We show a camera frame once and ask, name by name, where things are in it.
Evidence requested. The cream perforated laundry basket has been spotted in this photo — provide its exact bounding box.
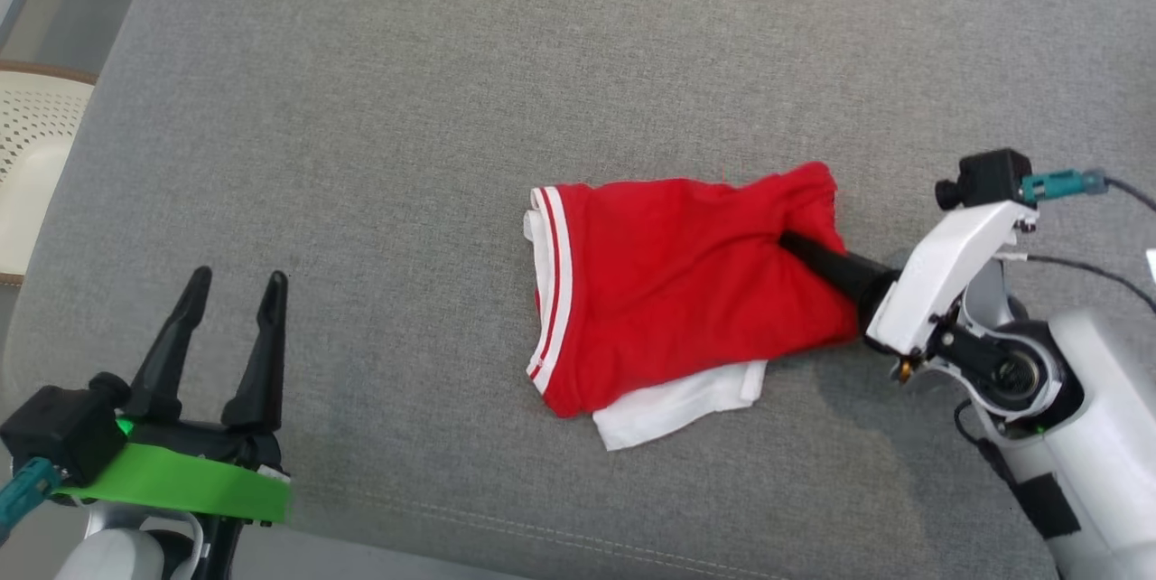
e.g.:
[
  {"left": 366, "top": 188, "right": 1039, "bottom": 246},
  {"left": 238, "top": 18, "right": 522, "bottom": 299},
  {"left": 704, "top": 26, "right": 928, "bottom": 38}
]
[{"left": 0, "top": 61, "right": 98, "bottom": 287}]

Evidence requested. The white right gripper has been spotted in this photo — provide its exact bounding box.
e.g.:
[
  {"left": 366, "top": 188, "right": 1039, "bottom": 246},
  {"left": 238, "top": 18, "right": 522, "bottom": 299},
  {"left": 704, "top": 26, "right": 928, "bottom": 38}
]
[{"left": 778, "top": 201, "right": 1039, "bottom": 356}]

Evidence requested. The grey fabric sofa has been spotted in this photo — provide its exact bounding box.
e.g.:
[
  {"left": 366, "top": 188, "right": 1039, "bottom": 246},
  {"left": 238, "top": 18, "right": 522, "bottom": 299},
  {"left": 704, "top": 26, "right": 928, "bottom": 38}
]
[{"left": 0, "top": 0, "right": 1156, "bottom": 580}]

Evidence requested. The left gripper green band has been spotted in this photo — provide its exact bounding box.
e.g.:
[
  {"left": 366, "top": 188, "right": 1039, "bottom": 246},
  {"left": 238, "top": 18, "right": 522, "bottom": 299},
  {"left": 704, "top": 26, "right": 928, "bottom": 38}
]
[{"left": 52, "top": 267, "right": 292, "bottom": 524}]

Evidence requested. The red shirt with white sleeves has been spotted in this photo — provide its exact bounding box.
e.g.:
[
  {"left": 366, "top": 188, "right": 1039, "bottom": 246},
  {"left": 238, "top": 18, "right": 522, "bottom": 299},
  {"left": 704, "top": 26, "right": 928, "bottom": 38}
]
[{"left": 522, "top": 162, "right": 861, "bottom": 453}]

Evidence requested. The black strap on right arm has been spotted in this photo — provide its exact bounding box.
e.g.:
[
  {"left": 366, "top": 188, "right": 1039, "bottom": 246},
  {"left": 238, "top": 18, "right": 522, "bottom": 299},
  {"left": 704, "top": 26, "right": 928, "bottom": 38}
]
[{"left": 1016, "top": 472, "right": 1082, "bottom": 539}]

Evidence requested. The left camera cable teal plug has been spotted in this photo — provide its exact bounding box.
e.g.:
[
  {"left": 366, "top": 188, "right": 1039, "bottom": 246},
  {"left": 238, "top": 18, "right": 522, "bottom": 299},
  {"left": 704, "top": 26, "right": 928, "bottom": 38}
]
[{"left": 0, "top": 457, "right": 62, "bottom": 545}]

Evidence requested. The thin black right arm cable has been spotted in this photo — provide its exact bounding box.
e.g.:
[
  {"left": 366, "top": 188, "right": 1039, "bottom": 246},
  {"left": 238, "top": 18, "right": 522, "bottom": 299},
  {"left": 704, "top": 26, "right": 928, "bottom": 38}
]
[
  {"left": 955, "top": 398, "right": 1017, "bottom": 482},
  {"left": 998, "top": 250, "right": 1156, "bottom": 314}
]

